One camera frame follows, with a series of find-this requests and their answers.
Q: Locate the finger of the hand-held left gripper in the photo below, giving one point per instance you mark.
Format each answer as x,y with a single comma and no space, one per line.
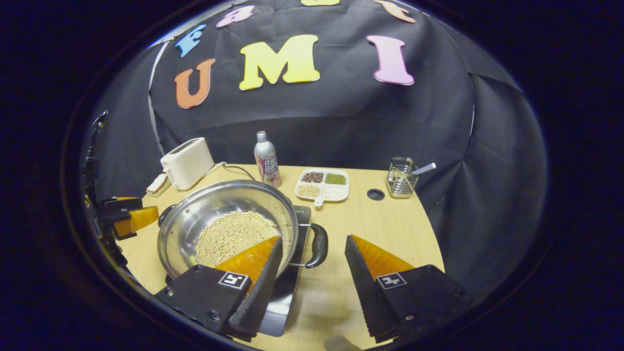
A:
141,218
122,203

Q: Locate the printed drink bottle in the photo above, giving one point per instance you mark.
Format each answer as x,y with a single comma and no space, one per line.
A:
267,161

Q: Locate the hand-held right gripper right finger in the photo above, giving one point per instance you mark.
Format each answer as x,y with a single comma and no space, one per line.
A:
365,292

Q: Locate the sandwich on green plate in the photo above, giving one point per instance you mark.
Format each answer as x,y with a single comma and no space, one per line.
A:
157,185

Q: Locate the white toaster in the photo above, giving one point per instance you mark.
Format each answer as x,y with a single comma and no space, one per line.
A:
187,163

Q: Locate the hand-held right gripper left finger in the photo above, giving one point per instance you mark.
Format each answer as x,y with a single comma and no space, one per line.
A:
261,297

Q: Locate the white divided dish of beans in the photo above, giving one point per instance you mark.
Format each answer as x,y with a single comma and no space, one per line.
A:
336,190

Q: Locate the pile of soybeans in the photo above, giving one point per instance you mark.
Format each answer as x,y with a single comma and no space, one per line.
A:
229,236

